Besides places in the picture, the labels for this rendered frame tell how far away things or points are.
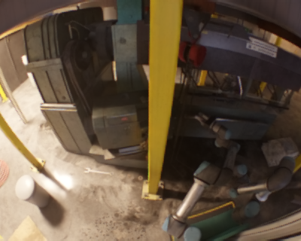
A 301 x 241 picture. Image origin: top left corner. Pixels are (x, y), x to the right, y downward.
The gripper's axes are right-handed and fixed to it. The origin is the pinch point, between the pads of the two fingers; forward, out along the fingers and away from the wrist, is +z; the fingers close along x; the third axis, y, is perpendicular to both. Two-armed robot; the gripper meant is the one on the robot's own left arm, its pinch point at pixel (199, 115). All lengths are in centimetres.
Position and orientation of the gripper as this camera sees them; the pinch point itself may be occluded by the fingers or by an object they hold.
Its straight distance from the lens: 126.3
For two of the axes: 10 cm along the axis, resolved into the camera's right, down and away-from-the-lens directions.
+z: -6.8, -5.2, 5.2
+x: -7.3, 4.7, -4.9
